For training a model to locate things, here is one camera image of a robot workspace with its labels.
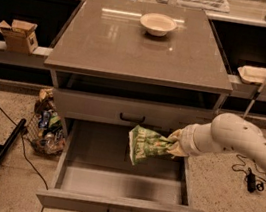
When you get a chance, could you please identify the black floor cable left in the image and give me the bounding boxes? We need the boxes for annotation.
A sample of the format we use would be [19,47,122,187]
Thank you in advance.
[0,77,67,191]

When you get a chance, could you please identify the white paper bowl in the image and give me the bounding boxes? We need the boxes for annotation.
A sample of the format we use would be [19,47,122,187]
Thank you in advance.
[140,13,177,37]

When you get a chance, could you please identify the white wire tray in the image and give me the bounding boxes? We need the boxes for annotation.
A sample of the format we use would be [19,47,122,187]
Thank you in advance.
[156,0,230,13]

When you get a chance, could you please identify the black power adapter with cable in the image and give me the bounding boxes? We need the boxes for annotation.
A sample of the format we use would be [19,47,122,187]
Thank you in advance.
[231,154,266,193]

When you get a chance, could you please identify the green jalapeno chip bag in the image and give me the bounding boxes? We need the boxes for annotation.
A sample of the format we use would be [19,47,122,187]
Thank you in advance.
[128,125,174,165]

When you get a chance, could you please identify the white foam takeout container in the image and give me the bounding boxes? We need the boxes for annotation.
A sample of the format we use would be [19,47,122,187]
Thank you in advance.
[237,65,266,85]

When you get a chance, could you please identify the grey drawer cabinet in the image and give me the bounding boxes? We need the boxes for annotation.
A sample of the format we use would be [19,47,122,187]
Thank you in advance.
[20,0,246,212]

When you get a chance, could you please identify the open grey middle drawer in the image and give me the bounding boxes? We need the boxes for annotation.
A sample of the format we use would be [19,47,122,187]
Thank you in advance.
[36,120,204,212]

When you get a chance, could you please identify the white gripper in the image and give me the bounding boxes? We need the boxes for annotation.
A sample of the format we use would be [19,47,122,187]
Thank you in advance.
[167,123,210,157]

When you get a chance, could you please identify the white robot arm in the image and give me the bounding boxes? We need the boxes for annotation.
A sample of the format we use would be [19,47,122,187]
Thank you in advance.
[169,113,266,172]

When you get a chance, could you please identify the closed grey top drawer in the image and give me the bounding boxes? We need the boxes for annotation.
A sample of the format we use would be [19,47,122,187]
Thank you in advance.
[53,88,215,132]

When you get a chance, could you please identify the wire basket of snacks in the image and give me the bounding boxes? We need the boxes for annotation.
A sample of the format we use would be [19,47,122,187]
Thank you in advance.
[26,88,66,156]

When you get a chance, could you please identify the brown cardboard box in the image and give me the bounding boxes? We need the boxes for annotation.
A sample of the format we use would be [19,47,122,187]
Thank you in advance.
[0,19,38,55]

